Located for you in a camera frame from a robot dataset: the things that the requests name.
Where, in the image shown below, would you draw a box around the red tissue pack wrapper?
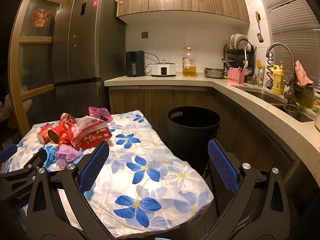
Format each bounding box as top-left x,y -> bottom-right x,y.
71,116 -> 113,150

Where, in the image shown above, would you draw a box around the white electric cooker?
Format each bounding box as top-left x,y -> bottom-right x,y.
151,60 -> 177,77

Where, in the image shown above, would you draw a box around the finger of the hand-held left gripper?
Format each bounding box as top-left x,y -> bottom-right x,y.
0,144 -> 17,164
15,149 -> 48,175

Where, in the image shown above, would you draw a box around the yellow detergent bottle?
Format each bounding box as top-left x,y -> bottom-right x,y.
271,62 -> 285,95

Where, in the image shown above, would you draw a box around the black trash bin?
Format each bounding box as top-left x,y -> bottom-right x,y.
167,106 -> 221,178

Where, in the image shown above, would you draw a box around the hanging metal spatula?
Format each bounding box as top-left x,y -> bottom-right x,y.
255,12 -> 264,43

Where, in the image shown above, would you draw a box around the beer can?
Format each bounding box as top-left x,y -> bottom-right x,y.
257,69 -> 266,88

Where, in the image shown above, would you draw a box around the steel sink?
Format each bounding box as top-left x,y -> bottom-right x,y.
241,89 -> 315,123

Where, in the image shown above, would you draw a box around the steel faucet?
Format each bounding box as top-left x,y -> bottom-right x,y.
265,42 -> 298,105

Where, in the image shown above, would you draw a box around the black power cable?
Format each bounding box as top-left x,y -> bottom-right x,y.
144,52 -> 160,74

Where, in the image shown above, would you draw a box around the grey refrigerator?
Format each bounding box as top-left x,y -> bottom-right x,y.
51,0 -> 127,133

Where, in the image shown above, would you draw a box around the blue glove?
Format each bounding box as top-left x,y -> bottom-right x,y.
41,146 -> 59,167

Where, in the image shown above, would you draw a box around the pink utensil holder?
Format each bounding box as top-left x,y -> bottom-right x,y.
227,67 -> 245,85

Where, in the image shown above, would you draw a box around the window blinds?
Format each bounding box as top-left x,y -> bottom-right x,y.
257,0 -> 320,93

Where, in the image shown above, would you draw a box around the pink cloth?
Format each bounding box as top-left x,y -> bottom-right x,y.
295,60 -> 314,88

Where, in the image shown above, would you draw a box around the wooden lower cabinets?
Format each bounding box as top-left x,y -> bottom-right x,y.
108,85 -> 300,180

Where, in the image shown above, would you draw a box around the pink plastic bag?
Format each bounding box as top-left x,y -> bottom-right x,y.
89,106 -> 113,123

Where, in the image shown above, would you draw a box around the red door decoration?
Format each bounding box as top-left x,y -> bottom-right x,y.
31,8 -> 51,28

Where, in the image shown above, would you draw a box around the floral blanket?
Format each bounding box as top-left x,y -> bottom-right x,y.
0,110 -> 214,239

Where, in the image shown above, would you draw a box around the purple crumpled plastic bag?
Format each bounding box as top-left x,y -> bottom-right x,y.
55,145 -> 84,169

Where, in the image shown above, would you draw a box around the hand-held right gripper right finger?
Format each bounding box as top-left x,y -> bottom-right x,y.
207,139 -> 294,240

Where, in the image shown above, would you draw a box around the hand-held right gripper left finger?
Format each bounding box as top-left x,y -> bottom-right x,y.
26,141 -> 113,240

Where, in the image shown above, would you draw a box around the black dish rack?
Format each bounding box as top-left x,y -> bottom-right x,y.
223,39 -> 257,79

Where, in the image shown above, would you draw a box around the cooking oil bottle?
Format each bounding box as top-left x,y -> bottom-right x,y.
182,47 -> 198,77

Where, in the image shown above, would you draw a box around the steel basin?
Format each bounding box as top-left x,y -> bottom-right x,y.
203,67 -> 227,79

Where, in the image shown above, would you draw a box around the black air fryer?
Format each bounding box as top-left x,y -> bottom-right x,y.
125,50 -> 146,77

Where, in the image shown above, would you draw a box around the wooden glass door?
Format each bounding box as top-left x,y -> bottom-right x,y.
9,0 -> 75,138

